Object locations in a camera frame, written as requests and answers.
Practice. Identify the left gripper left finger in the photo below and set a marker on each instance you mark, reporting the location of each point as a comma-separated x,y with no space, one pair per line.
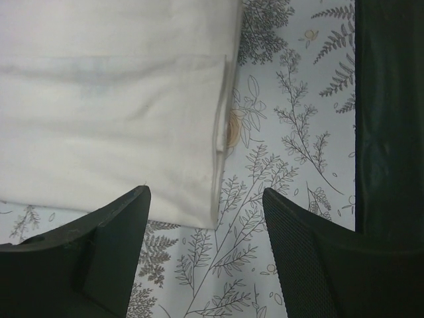
85,268

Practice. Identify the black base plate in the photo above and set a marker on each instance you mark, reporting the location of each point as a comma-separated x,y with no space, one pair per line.
389,119

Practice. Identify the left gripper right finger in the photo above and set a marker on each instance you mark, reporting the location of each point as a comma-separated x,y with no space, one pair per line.
326,270

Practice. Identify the white t shirt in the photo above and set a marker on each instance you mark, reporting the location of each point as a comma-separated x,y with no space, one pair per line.
98,97

